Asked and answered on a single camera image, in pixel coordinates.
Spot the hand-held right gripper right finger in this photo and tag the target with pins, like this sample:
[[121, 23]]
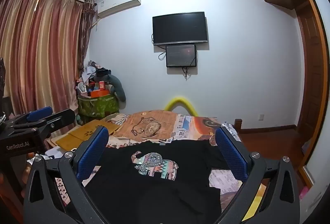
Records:
[[230, 155]]

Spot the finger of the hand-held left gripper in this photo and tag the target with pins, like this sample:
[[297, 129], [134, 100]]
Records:
[[40, 113], [60, 117]]

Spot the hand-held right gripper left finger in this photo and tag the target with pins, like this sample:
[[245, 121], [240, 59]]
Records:
[[94, 153]]

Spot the black elephant print t-shirt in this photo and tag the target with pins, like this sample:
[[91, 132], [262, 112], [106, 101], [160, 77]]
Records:
[[154, 193]]

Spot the white patterned cloth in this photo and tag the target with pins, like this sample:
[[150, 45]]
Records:
[[233, 128]]

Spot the green storage bag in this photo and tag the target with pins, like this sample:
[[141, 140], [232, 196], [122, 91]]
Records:
[[98, 108]]

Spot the orange box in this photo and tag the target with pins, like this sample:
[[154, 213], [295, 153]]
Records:
[[99, 93]]

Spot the small red box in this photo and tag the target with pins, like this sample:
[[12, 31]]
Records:
[[102, 84]]

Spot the pile of clutter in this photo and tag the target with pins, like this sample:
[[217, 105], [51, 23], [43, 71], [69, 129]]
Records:
[[89, 72]]

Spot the striped pink curtain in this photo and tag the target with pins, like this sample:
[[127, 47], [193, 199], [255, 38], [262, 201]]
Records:
[[38, 54]]

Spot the grey plush toy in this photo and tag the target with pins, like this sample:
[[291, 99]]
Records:
[[119, 88]]

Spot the printed blanket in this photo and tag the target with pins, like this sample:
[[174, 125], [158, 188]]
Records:
[[154, 121]]

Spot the yellow foam tube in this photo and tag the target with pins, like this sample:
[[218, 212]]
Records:
[[178, 100]]

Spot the brown wooden door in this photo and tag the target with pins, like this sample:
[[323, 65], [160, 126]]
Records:
[[309, 72]]

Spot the white air conditioner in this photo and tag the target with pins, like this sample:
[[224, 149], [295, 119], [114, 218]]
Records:
[[118, 3]]

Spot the wooden bed post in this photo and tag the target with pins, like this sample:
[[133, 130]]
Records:
[[238, 123]]

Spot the white wall socket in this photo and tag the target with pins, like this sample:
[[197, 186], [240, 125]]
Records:
[[261, 117]]

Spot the small black wall monitor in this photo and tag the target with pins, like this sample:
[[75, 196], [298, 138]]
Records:
[[181, 56]]

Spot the large black wall television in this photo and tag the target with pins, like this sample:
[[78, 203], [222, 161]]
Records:
[[180, 28]]

